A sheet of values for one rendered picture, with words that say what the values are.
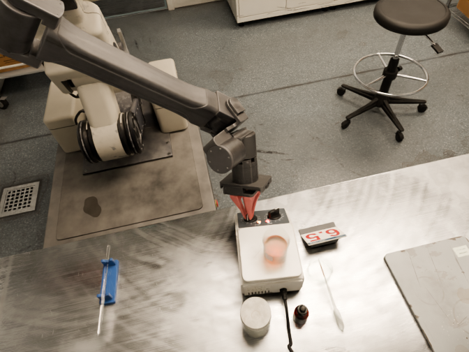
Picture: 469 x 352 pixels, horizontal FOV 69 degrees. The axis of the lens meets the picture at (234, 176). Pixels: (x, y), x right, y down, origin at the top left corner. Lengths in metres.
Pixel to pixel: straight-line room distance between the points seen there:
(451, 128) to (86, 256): 2.07
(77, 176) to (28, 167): 0.77
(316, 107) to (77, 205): 1.52
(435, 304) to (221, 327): 0.44
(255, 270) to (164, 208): 0.75
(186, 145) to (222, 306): 0.94
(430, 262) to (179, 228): 0.58
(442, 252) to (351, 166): 1.15
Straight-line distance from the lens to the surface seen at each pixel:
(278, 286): 0.73
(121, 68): 0.61
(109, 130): 1.33
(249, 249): 0.72
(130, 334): 0.81
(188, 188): 1.42
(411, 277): 0.85
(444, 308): 0.85
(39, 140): 2.52
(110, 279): 0.85
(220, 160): 0.64
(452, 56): 2.98
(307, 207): 0.89
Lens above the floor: 1.49
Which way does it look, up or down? 52 degrees down
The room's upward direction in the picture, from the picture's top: 6 degrees counter-clockwise
